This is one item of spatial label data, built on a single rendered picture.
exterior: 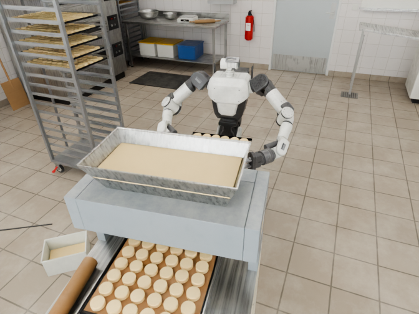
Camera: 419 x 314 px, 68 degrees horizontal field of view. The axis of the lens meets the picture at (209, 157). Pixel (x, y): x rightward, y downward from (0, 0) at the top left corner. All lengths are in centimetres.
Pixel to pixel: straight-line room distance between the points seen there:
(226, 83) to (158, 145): 93
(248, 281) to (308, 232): 148
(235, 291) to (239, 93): 125
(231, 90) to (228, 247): 122
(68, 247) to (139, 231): 154
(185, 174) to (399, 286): 190
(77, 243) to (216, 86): 160
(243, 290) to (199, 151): 56
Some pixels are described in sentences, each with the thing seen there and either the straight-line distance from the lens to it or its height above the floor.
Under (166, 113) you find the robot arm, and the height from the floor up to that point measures 99.
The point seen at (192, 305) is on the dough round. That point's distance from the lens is 117.
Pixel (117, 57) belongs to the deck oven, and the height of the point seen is 40.
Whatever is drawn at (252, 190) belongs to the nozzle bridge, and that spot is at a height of 118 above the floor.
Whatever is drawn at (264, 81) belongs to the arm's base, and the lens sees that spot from 208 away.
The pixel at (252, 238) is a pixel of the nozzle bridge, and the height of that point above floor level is 114.
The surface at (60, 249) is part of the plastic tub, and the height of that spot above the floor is 6.
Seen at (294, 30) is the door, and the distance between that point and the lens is 621.
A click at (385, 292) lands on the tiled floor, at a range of 256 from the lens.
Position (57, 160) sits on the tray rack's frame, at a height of 15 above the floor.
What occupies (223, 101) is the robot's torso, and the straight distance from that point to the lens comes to 212.
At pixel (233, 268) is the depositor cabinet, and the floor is 84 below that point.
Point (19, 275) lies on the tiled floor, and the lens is 276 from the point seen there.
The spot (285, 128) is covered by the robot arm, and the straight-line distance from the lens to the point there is 197.
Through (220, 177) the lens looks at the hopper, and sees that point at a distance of 108.
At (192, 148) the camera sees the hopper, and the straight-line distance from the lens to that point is 124.
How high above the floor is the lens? 192
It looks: 33 degrees down
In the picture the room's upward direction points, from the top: 1 degrees counter-clockwise
